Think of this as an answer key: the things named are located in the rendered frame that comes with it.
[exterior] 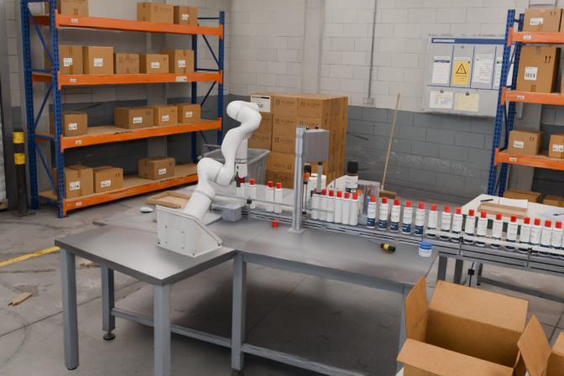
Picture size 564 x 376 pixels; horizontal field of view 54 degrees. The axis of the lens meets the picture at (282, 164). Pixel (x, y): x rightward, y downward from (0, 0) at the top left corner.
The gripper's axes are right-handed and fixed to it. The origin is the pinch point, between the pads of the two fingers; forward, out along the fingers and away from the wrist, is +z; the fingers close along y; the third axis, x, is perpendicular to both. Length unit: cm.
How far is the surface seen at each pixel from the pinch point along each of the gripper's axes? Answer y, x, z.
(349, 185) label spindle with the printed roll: 56, -62, 5
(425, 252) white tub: -22, -132, 18
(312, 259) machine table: -58, -77, 21
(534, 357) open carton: -161, -185, -4
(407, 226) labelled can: -2, -117, 11
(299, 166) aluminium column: -17, -50, -21
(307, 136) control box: -18, -55, -41
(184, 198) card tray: 12, 54, 21
